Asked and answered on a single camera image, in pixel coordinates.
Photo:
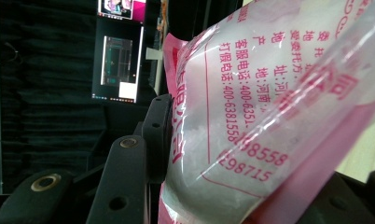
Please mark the small monitor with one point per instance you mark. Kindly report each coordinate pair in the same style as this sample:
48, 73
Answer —
120, 7

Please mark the white post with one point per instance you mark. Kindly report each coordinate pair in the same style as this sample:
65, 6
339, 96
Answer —
154, 54

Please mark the dark curtain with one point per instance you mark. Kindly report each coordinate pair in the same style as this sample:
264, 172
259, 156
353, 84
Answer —
45, 93

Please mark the pink plastic bag of powder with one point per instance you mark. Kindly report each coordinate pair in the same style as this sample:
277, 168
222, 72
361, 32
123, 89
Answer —
238, 93

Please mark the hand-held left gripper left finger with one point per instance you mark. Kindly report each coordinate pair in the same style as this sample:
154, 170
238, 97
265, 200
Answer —
126, 180

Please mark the large monitor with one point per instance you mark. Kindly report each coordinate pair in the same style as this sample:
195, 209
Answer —
117, 62

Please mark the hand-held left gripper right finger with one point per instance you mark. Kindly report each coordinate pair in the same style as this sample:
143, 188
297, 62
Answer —
347, 205

